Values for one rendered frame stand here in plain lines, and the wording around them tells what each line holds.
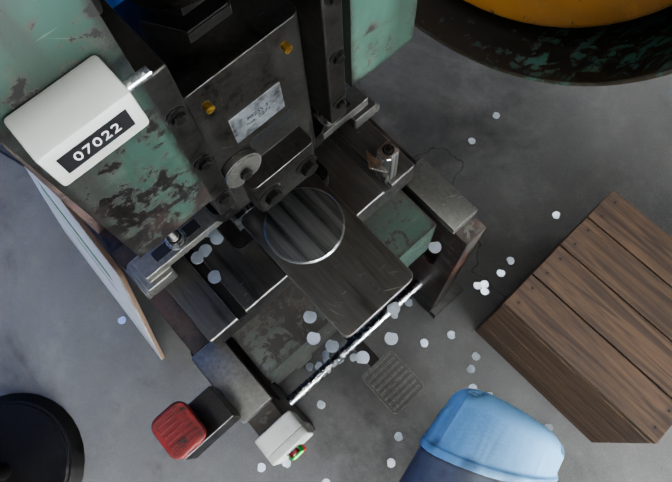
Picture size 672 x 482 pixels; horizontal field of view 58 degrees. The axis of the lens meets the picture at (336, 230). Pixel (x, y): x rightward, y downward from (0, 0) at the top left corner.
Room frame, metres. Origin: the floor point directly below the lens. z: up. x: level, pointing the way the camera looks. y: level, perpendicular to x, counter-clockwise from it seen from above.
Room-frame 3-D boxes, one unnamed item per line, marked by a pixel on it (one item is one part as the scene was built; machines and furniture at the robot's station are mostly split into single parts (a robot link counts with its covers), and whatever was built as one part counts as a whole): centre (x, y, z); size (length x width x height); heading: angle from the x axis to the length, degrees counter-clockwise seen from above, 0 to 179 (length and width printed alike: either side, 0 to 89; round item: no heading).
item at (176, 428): (0.04, 0.25, 0.72); 0.07 x 0.06 x 0.08; 36
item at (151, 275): (0.32, 0.26, 0.76); 0.17 x 0.06 x 0.10; 126
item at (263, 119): (0.38, 0.10, 1.04); 0.17 x 0.15 x 0.30; 36
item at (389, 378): (0.31, 0.04, 0.14); 0.59 x 0.10 x 0.05; 36
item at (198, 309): (0.42, 0.12, 0.68); 0.45 x 0.30 x 0.06; 126
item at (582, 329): (0.20, -0.62, 0.18); 0.40 x 0.38 x 0.35; 38
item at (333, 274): (0.28, 0.02, 0.72); 0.25 x 0.14 x 0.14; 36
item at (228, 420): (0.05, 0.24, 0.62); 0.10 x 0.06 x 0.20; 126
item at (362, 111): (0.52, -0.01, 0.76); 0.17 x 0.06 x 0.10; 126
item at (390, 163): (0.42, -0.09, 0.75); 0.03 x 0.03 x 0.10; 36
